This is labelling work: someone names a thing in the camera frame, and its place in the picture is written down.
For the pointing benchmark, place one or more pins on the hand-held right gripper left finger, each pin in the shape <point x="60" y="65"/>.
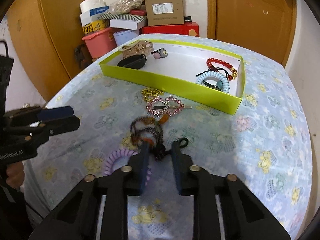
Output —
<point x="144" y="166"/>

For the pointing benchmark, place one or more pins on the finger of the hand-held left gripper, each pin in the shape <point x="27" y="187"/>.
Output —
<point x="62" y="126"/>
<point x="56" y="112"/>

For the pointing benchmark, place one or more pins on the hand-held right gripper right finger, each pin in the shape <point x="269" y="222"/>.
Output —
<point x="178" y="166"/>

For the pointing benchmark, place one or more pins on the yellow-green shallow box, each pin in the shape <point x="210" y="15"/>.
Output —
<point x="162" y="80"/>

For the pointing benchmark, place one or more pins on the black wristband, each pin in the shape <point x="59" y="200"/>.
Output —
<point x="135" y="62"/>

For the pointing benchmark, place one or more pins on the translucent beige hair claws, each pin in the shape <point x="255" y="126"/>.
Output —
<point x="135" y="50"/>

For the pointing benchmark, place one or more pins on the person's left forearm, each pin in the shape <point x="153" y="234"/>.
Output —
<point x="11" y="205"/>

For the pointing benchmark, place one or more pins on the person's left hand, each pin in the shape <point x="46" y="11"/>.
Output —
<point x="15" y="173"/>

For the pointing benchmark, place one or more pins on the blue floral tablecloth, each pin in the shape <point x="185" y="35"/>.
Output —
<point x="225" y="142"/>

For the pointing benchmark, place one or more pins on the pink rhinestone hair clip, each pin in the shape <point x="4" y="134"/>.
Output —
<point x="160" y="107"/>

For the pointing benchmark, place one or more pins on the pink plastic basket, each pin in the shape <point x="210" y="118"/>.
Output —
<point x="98" y="43"/>

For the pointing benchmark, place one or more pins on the wooden wardrobe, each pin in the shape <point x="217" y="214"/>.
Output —
<point x="50" y="30"/>

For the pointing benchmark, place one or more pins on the yellow printed tin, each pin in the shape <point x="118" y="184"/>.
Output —
<point x="93" y="27"/>

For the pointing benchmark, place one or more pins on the lavender plastic bin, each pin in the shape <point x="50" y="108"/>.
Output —
<point x="123" y="38"/>

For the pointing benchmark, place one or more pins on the white and blue carton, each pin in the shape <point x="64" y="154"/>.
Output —
<point x="88" y="17"/>

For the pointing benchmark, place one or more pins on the white flat box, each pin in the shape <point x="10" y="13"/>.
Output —
<point x="125" y="24"/>

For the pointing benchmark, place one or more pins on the white paper roll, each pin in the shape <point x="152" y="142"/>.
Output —
<point x="88" y="5"/>

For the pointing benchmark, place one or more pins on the striped flat box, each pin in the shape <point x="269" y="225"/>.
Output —
<point x="125" y="17"/>

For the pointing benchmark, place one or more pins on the bag of nuts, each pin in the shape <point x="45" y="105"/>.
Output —
<point x="125" y="5"/>

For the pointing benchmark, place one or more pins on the small red box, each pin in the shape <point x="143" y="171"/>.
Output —
<point x="137" y="12"/>

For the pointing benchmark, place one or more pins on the large red box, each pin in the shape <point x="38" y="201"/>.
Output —
<point x="170" y="30"/>

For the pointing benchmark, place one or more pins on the small black box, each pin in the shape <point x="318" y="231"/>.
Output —
<point x="187" y="19"/>

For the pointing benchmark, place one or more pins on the open cardboard box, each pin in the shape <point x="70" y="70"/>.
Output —
<point x="165" y="11"/>

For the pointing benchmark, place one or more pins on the brown wooden door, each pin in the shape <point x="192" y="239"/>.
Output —
<point x="252" y="17"/>

